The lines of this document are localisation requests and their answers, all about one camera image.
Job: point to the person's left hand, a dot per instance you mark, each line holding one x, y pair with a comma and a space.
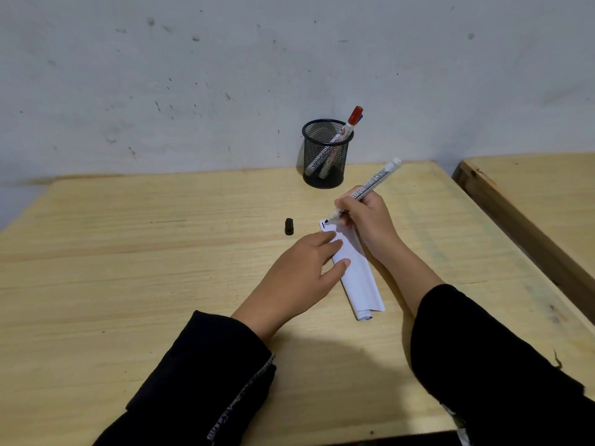
288, 283

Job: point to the person's right hand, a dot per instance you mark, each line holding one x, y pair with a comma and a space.
372, 222

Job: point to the person's left thumb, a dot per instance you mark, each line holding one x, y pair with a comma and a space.
335, 272

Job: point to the person's left middle finger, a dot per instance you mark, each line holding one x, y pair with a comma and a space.
321, 237

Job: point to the person's right thumb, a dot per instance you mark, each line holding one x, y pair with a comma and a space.
346, 209

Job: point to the white paper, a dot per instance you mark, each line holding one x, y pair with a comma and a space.
360, 278

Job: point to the white marker pen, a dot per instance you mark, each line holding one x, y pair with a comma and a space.
379, 177

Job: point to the person's left forearm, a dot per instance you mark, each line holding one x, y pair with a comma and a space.
204, 385

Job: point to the person's right forearm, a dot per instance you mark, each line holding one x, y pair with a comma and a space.
483, 366

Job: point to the black marker cap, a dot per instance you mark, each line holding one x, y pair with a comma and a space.
289, 226

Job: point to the black mesh pen holder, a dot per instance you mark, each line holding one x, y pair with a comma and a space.
325, 167

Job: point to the blue-capped white marker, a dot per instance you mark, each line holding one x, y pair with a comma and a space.
331, 160

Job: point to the red-capped white marker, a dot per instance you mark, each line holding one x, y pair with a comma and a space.
349, 125

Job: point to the wooden side table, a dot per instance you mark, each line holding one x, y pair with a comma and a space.
544, 208

